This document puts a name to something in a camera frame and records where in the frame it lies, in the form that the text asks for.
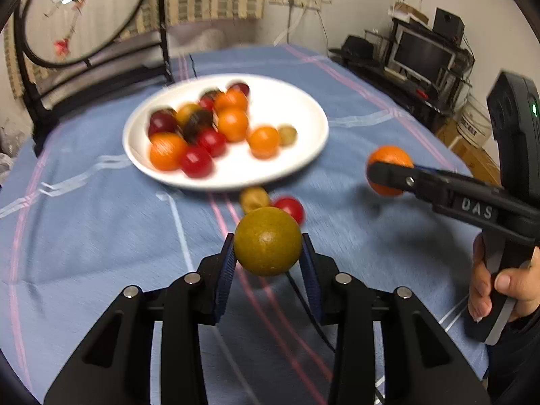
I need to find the black speaker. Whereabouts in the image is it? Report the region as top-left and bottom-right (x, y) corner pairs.
(433, 7), (465, 38)

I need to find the person's right hand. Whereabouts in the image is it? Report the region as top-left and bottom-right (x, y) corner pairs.
(468, 234), (540, 323)

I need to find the person's right forearm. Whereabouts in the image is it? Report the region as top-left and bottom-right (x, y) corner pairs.
(485, 299), (540, 405)

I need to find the brown cardboard box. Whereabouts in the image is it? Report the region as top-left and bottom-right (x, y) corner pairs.
(436, 116), (503, 186)

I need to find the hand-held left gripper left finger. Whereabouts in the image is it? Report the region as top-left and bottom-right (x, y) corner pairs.
(43, 233), (237, 405)

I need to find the white cable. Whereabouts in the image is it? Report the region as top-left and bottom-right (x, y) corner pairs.
(272, 6), (304, 47)

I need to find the purple red plum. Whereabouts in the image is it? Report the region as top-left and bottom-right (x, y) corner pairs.
(147, 109), (178, 138)

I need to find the blue striped tablecloth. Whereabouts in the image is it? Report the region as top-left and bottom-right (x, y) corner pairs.
(0, 44), (503, 405)

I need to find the round embroidered screen black stand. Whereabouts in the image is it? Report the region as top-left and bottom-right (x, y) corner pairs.
(12, 0), (174, 157)

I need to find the black metal computer rack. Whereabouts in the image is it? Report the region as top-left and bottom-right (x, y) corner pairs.
(329, 17), (475, 123)

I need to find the black bag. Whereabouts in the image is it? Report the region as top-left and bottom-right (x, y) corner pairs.
(340, 35), (376, 62)

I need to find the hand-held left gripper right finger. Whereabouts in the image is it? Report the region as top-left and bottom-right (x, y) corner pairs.
(299, 233), (492, 405)

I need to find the flat cardboard box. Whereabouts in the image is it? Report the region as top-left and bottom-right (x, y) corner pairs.
(388, 2), (431, 24)

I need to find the black computer monitor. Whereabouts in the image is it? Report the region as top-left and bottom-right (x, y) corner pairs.
(388, 25), (458, 83)

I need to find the white bucket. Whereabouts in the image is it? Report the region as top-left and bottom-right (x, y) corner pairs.
(458, 93), (492, 148)

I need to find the white oval plate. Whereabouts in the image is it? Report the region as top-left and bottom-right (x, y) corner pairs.
(122, 74), (330, 190)

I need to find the greenish yellow orange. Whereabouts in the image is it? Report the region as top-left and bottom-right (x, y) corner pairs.
(233, 207), (303, 277)

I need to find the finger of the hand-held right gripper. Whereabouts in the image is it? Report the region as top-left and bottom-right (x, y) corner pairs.
(366, 161), (439, 209)
(415, 167), (504, 192)

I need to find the small yellow green fruit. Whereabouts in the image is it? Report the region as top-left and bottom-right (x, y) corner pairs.
(276, 124), (299, 147)

